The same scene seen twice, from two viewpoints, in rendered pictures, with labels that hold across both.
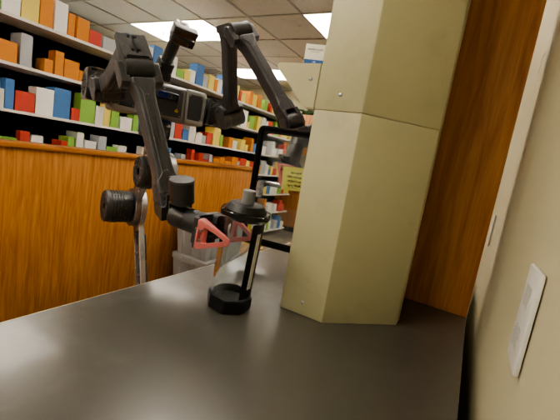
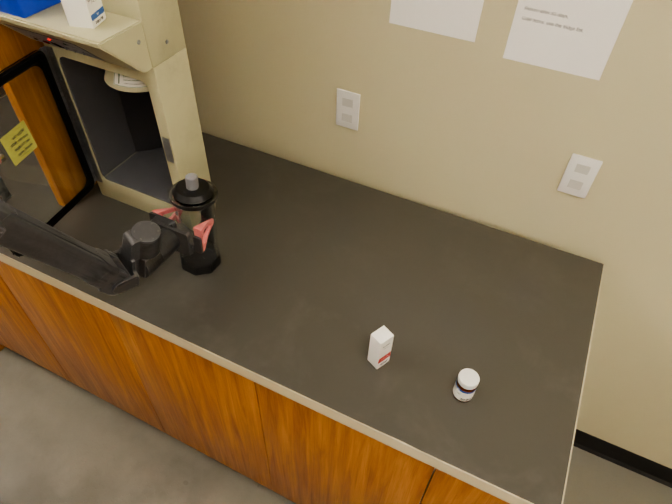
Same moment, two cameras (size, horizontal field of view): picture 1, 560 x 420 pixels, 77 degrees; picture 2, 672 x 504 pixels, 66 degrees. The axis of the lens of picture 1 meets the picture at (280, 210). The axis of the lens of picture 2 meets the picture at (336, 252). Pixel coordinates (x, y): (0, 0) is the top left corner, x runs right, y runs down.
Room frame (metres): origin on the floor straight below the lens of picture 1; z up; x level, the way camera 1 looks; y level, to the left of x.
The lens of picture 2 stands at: (0.49, 1.00, 1.95)
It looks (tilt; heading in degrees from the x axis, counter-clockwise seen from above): 47 degrees down; 266
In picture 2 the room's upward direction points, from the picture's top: 2 degrees clockwise
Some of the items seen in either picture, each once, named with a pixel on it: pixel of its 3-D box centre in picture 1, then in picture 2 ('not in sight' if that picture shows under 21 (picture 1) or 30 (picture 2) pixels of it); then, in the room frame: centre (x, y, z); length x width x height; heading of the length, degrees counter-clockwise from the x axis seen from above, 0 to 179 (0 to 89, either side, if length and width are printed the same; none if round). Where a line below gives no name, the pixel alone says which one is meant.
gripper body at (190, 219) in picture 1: (202, 224); (164, 243); (0.81, 0.18, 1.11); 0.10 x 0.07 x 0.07; 152
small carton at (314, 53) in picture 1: (315, 60); (83, 6); (0.91, -0.03, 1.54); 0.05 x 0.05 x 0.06; 78
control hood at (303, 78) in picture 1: (322, 101); (66, 38); (0.98, -0.06, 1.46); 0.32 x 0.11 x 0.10; 152
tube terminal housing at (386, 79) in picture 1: (379, 161); (142, 64); (0.90, -0.22, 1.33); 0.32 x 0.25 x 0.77; 152
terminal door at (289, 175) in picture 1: (292, 192); (28, 157); (1.15, -0.03, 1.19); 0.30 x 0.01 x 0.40; 69
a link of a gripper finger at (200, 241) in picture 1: (216, 235); (196, 230); (0.75, 0.13, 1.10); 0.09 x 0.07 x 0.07; 62
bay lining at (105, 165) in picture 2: not in sight; (154, 112); (0.90, -0.22, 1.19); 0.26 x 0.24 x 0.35; 152
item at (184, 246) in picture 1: (212, 235); not in sight; (3.21, 0.58, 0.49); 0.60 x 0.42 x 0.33; 152
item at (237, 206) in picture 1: (247, 204); (192, 187); (0.76, 0.07, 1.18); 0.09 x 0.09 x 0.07
